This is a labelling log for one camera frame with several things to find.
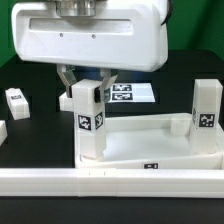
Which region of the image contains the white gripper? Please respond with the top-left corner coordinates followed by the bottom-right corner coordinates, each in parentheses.
top-left (11, 0), bottom-right (169, 103)

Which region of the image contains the white desk top tray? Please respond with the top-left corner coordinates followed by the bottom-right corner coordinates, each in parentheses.
top-left (75, 113), bottom-right (224, 170)

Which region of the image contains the fiducial marker sheet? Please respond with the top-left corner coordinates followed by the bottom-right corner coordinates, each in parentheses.
top-left (109, 83), bottom-right (155, 103)

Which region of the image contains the white front fence rail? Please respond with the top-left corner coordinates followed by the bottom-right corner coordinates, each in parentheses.
top-left (0, 168), bottom-right (224, 198)

